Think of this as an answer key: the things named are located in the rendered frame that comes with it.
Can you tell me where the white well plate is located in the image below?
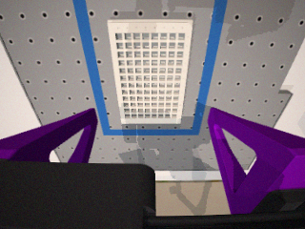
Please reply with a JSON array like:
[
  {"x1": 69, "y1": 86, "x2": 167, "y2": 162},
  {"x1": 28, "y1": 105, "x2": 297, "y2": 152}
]
[{"x1": 108, "y1": 19, "x2": 193, "y2": 124}]

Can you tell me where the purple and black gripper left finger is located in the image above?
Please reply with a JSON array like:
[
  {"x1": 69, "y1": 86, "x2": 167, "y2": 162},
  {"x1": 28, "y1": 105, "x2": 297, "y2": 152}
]
[{"x1": 0, "y1": 108, "x2": 98, "y2": 163}]

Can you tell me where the grey flat base plate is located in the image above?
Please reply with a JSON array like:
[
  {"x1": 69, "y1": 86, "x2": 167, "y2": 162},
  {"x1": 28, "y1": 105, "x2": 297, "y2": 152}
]
[{"x1": 0, "y1": 0, "x2": 305, "y2": 171}]

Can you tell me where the blue tape outline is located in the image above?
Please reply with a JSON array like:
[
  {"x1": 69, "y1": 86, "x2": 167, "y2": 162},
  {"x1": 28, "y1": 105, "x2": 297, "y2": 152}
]
[{"x1": 72, "y1": 0, "x2": 228, "y2": 135}]

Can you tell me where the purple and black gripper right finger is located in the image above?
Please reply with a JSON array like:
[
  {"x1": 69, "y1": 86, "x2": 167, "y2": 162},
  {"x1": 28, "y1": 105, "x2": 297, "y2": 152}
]
[{"x1": 208, "y1": 108, "x2": 305, "y2": 214}]

